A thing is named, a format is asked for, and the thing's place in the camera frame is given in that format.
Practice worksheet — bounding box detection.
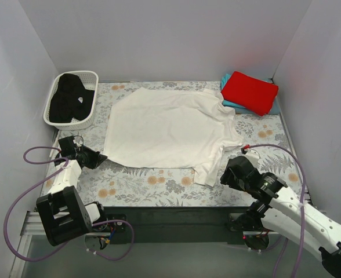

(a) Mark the white plastic basket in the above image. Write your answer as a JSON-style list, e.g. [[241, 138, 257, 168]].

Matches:
[[43, 71, 99, 130]]

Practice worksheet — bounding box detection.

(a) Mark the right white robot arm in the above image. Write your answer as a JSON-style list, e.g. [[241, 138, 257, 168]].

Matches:
[[220, 156, 341, 277]]

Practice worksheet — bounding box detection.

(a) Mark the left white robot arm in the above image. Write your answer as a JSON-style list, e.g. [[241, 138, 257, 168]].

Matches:
[[36, 136, 108, 246]]

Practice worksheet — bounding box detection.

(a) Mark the black t shirt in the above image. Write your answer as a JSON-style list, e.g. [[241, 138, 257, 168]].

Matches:
[[49, 74, 95, 123]]

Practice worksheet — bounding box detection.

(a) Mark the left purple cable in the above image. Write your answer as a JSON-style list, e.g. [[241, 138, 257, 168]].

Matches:
[[3, 146, 135, 262]]

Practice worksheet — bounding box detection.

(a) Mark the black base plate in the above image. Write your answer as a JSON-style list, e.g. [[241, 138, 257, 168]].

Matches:
[[89, 207, 272, 249]]

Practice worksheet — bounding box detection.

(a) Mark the red folded t shirt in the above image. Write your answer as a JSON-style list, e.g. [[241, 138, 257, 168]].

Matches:
[[221, 71, 278, 116]]

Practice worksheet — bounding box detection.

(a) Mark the blue folded t shirt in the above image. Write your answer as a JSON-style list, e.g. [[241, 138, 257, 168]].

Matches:
[[220, 74, 280, 115]]

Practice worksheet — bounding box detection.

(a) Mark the white t shirt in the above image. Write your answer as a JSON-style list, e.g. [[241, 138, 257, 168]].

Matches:
[[104, 87, 244, 186]]

